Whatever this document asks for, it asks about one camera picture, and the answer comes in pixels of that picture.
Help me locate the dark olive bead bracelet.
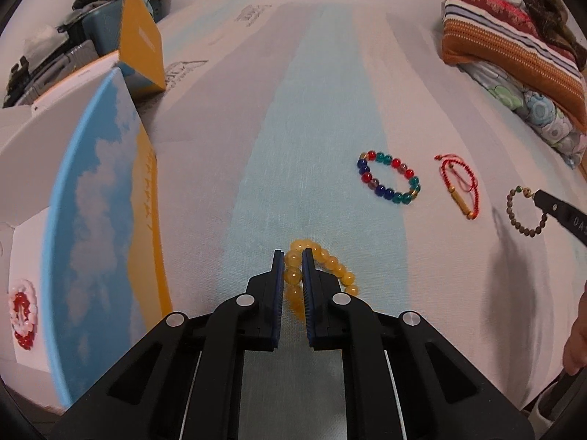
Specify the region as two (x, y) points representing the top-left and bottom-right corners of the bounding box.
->
(506, 186), (548, 238)

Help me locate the blue suitcase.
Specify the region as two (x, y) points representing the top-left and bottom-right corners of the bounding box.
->
(69, 0), (152, 56)

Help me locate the floral quilt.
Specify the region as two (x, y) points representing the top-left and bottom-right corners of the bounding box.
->
(459, 62), (587, 170)

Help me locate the pink white bead bracelet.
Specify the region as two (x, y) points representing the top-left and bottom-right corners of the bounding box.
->
(7, 277), (38, 335)

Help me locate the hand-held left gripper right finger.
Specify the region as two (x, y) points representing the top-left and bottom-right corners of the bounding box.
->
(302, 247), (535, 440)

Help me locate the red bead bracelet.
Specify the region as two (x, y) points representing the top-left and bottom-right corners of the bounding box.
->
(11, 291), (35, 351)

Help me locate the brown blanket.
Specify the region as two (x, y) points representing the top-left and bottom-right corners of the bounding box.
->
(495, 0), (583, 56)

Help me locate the person's right hand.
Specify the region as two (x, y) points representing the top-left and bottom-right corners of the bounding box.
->
(563, 291), (587, 377)

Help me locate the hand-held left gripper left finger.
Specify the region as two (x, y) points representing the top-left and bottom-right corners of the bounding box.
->
(48, 250), (286, 440)

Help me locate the yellow bead bracelet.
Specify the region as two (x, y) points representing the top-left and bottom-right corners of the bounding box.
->
(283, 238), (359, 322)

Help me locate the red string bracelet gold tube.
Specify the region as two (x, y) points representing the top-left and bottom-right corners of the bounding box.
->
(434, 153), (482, 221)

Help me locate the striped bed sheet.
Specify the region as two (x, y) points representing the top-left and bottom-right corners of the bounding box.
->
(0, 0), (587, 422)

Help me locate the multicolour glass bead bracelet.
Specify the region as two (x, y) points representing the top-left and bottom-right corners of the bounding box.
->
(355, 149), (422, 205)

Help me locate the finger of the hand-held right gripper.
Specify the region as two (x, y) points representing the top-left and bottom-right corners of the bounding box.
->
(532, 188), (587, 246)

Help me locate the striped pillow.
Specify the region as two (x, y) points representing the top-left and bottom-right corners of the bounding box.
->
(440, 0), (587, 120)

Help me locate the sky print cardboard box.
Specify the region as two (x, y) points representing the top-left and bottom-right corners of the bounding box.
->
(0, 0), (174, 411)

